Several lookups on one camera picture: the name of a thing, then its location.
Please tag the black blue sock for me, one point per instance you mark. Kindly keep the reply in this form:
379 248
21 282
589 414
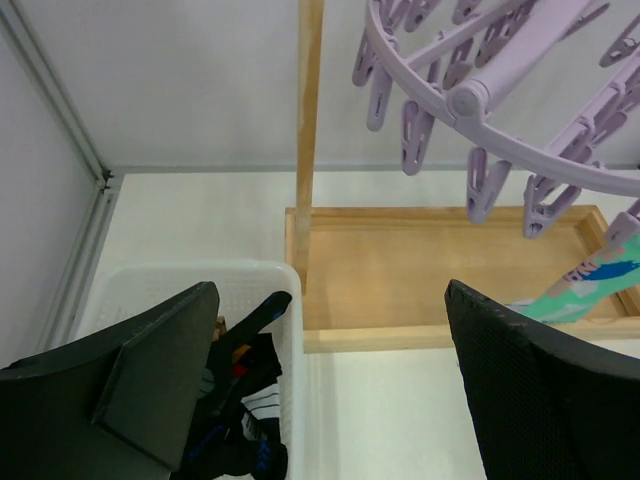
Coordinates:
221 351

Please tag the teal white sock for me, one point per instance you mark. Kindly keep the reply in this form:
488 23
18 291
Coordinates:
604 273

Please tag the wooden hanging rack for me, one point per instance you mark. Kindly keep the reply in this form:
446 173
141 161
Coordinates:
372 277

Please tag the lilac round clip hanger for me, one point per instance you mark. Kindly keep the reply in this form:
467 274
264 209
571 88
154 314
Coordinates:
550 87

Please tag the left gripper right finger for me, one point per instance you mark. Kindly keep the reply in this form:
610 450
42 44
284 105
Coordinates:
544 404

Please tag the black white sock in basket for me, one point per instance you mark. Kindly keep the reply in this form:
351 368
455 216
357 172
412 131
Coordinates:
244 395

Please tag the white plastic basket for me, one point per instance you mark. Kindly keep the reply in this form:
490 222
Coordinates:
244 285

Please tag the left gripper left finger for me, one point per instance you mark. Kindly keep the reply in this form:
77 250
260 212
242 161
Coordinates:
116 404

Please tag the black sock with label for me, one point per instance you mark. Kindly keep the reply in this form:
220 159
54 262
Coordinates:
217 451

